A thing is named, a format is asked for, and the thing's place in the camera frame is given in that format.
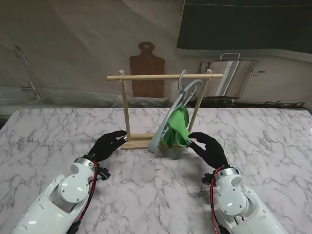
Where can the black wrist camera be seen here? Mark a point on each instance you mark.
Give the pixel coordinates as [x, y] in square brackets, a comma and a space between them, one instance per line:
[103, 174]
[206, 180]

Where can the green microfibre towel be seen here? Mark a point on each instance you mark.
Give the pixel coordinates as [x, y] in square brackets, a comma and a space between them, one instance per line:
[178, 129]

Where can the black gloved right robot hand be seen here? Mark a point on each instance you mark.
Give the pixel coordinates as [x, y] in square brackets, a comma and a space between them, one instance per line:
[212, 150]

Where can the wooden hanging rack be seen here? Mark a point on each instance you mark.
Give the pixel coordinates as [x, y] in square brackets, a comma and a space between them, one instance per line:
[136, 143]

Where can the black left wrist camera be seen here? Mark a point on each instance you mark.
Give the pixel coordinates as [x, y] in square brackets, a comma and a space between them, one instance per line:
[103, 174]

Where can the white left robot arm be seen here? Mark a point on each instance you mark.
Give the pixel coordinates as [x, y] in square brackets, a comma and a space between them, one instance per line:
[56, 200]

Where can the grey plastic clothes hanger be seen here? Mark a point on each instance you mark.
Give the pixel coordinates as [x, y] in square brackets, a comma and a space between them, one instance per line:
[170, 114]

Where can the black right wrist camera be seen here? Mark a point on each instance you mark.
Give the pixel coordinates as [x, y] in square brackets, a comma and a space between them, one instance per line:
[206, 180]

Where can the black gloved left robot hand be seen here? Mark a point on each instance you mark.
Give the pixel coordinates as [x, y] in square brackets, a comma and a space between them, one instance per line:
[104, 147]

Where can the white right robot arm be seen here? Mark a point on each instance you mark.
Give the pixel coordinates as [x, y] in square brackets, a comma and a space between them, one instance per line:
[241, 202]

